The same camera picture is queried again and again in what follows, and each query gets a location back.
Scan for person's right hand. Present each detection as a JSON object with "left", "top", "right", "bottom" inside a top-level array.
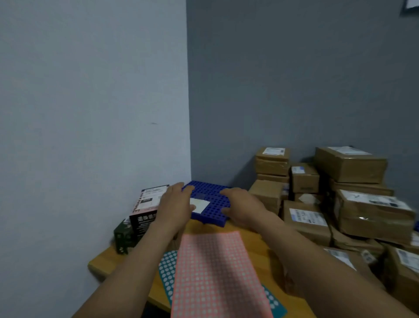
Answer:
[{"left": 219, "top": 187, "right": 272, "bottom": 233}]

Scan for person's left hand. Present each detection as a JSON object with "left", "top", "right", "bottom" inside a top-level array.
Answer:
[{"left": 154, "top": 182, "right": 196, "bottom": 236}]

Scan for black and pink box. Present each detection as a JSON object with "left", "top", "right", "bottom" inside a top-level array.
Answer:
[{"left": 129, "top": 184, "right": 170, "bottom": 243}]

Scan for dark green box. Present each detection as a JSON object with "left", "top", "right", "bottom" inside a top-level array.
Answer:
[{"left": 113, "top": 218, "right": 135, "bottom": 255}]

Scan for teal sticker sheet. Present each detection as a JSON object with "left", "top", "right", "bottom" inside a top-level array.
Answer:
[{"left": 158, "top": 250, "right": 288, "bottom": 318}]

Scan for pink dot sticker sheet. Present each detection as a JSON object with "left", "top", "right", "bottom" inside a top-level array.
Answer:
[{"left": 171, "top": 231, "right": 274, "bottom": 318}]

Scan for pile of brown parcels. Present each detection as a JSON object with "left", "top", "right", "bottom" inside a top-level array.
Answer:
[{"left": 248, "top": 146, "right": 419, "bottom": 312}]

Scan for box of stack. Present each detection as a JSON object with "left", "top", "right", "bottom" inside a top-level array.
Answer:
[{"left": 283, "top": 247, "right": 387, "bottom": 297}]

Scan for person's right forearm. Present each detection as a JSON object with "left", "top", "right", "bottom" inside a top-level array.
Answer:
[{"left": 258, "top": 213, "right": 419, "bottom": 318}]

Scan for person's left forearm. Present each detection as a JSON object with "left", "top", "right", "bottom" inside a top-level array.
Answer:
[{"left": 72, "top": 222, "right": 184, "bottom": 318}]

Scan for white paper note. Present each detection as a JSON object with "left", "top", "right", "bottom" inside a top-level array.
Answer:
[{"left": 189, "top": 197, "right": 211, "bottom": 213}]

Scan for blue plastic grid pallet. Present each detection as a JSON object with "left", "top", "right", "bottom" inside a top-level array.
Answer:
[{"left": 182, "top": 180, "right": 231, "bottom": 228}]

